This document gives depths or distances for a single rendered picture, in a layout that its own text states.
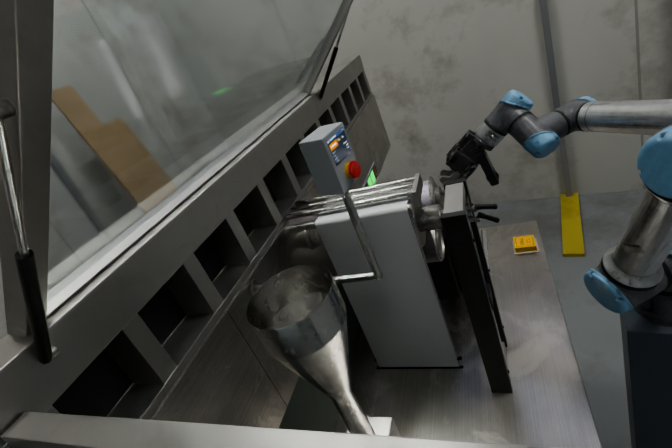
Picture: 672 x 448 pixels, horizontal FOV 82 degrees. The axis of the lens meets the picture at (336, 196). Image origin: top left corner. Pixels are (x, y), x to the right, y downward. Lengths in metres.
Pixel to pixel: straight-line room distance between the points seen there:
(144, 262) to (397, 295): 0.63
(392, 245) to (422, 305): 0.20
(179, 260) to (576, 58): 2.86
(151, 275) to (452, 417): 0.81
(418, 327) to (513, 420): 0.30
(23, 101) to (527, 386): 1.13
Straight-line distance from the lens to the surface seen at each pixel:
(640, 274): 1.09
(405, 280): 1.03
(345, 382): 0.70
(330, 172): 0.62
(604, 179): 3.54
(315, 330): 0.57
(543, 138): 1.11
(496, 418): 1.15
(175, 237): 0.75
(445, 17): 3.16
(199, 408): 0.80
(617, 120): 1.09
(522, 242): 1.57
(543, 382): 1.20
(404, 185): 0.95
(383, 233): 0.94
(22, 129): 0.40
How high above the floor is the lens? 1.86
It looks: 23 degrees down
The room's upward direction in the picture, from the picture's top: 22 degrees counter-clockwise
